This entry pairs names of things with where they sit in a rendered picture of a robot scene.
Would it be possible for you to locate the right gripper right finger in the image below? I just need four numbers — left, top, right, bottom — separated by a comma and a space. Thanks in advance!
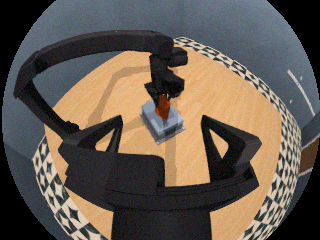
200, 115, 261, 183

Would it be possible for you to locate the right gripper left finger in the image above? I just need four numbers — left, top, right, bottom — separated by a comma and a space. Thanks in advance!
63, 115, 123, 152

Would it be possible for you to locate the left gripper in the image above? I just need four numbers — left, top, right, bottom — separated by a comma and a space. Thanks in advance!
144, 83, 171, 108

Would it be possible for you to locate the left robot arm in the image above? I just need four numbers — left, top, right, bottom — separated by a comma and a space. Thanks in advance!
13, 29, 188, 140

